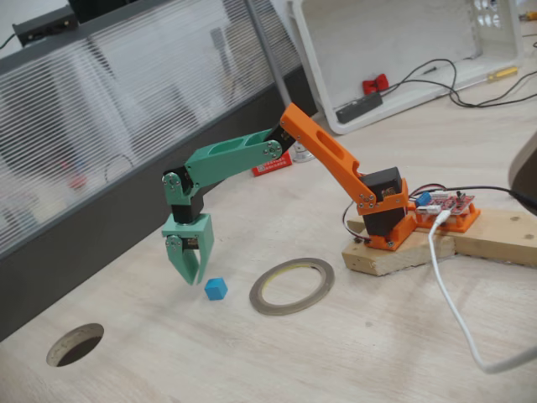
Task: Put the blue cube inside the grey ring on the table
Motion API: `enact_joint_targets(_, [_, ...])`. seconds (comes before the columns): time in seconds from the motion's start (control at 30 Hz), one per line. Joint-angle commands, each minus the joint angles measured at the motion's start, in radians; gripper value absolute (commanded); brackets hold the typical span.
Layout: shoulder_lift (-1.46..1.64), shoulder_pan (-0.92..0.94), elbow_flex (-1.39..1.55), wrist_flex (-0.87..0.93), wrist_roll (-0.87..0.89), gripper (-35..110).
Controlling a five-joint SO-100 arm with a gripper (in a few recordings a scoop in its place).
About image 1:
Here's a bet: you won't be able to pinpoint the blue cube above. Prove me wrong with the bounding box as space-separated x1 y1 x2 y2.
204 276 228 301

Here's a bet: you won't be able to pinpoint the small red box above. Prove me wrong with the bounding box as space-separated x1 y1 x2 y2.
251 151 294 178

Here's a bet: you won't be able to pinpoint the silver metal coupling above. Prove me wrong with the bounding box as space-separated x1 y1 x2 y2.
293 142 315 164

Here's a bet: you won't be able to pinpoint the grey desk divider panel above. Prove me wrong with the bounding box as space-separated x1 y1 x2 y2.
0 0 320 343

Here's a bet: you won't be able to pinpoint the wooden base block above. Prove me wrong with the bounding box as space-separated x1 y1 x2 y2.
341 217 457 277

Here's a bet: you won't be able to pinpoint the black power strip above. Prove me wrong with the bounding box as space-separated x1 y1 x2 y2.
335 91 385 125

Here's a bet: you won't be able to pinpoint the red clamp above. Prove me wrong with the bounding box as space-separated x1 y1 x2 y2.
362 73 389 95

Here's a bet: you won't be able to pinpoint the black electronics box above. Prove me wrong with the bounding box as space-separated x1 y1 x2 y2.
11 6 80 45

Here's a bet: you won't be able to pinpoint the red controller board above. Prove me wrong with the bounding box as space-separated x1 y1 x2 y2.
413 188 482 233

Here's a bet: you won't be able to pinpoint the white plastic crate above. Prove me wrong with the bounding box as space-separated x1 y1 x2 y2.
287 0 525 135

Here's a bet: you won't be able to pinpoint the light wooden plank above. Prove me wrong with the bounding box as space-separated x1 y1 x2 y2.
451 208 537 268

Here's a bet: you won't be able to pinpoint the grey ring of tape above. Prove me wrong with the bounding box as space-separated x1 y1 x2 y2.
248 257 336 316

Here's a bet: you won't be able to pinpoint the red white black servo wires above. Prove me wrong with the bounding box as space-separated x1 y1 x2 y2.
342 200 373 244

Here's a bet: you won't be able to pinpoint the white usb cable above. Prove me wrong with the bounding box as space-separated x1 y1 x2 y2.
427 209 537 375

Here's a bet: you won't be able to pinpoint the black power cable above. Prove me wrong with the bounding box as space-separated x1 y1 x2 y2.
444 186 537 213

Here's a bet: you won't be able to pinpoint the thin black cable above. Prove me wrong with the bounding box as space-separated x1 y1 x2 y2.
379 58 537 109

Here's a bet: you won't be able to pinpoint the yellow handled screwdriver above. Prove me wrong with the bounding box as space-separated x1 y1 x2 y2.
486 65 521 81

